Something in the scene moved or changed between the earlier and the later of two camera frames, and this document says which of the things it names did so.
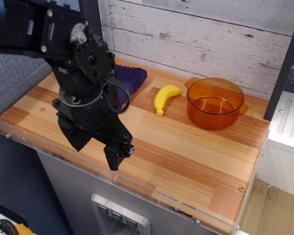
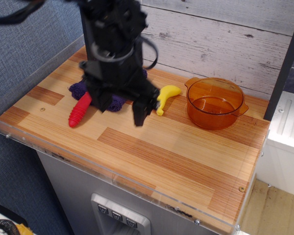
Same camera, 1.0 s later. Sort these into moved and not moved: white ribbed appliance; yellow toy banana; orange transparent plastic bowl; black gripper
Moved: black gripper
Not moved: orange transparent plastic bowl; yellow toy banana; white ribbed appliance
